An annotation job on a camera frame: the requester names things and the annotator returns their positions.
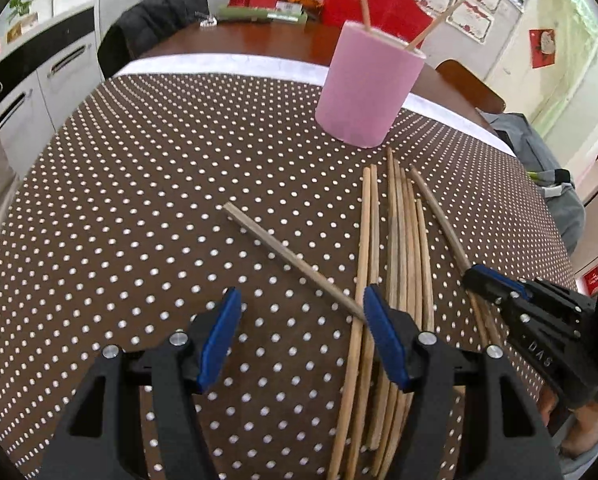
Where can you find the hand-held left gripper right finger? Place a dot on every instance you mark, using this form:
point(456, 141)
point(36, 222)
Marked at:
point(384, 335)

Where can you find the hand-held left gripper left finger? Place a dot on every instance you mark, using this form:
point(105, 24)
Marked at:
point(221, 340)

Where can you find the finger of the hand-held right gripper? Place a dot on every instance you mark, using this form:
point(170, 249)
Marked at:
point(486, 292)
point(504, 284)

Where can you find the bunch of wooden chopsticks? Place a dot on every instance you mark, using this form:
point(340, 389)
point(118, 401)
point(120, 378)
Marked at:
point(368, 240)

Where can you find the pink cup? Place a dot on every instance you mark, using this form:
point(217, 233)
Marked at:
point(364, 90)

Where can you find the person's right hand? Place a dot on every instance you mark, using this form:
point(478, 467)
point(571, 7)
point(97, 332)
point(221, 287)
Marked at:
point(586, 427)

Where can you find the grey jacket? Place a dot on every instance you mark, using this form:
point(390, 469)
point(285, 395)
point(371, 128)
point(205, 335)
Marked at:
point(544, 160)

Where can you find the brown polka dot tablecloth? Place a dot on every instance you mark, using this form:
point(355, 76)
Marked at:
point(154, 185)

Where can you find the brown wooden chair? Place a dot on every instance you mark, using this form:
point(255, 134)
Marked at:
point(471, 87)

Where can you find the red diamond door decoration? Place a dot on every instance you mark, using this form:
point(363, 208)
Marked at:
point(543, 47)

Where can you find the green curtain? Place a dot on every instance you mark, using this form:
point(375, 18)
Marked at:
point(569, 35)

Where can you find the white sideboard cabinet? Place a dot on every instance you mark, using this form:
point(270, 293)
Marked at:
point(64, 90)

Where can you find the red basket bag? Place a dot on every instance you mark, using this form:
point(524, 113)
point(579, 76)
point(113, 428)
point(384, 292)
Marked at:
point(394, 5)

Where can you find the black jacket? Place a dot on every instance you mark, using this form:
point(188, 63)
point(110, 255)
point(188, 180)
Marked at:
point(149, 20)

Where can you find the green tray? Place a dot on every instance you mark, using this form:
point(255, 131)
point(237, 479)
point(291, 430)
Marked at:
point(259, 14)

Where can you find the white paper box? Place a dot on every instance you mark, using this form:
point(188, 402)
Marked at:
point(289, 7)

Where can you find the orange snack packets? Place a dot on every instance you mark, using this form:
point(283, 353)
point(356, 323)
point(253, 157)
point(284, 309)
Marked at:
point(304, 2)

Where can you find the small green potted plant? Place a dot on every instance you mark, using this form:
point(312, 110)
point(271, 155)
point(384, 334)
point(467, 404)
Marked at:
point(21, 7)

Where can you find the wall of award certificates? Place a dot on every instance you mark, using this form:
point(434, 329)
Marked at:
point(471, 15)

